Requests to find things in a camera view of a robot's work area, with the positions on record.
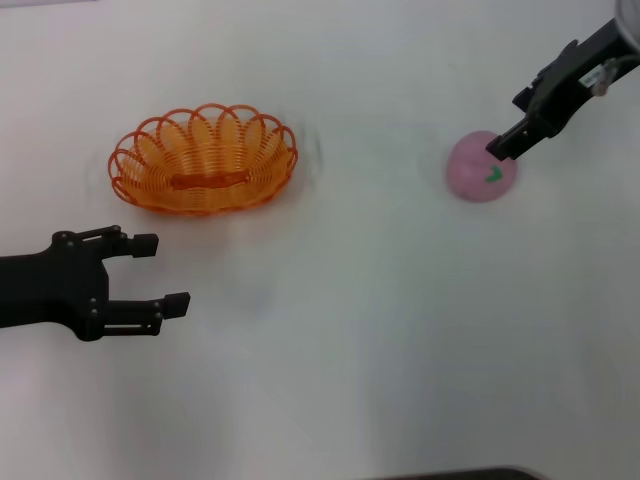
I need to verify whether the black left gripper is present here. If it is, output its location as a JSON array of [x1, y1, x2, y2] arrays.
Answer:
[[0, 225, 192, 342]]

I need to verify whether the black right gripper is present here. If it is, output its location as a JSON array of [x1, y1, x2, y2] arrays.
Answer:
[[485, 18, 640, 162]]

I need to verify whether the pink toy peach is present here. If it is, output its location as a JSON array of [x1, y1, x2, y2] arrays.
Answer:
[[445, 130, 520, 203]]

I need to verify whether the orange plastic wire basket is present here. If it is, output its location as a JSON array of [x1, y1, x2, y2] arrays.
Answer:
[[107, 103, 300, 217]]

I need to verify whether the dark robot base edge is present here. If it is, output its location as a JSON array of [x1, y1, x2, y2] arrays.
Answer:
[[387, 465, 546, 480]]

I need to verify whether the right gripper cable with connectors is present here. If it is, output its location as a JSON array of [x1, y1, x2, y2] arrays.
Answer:
[[592, 52, 640, 97]]

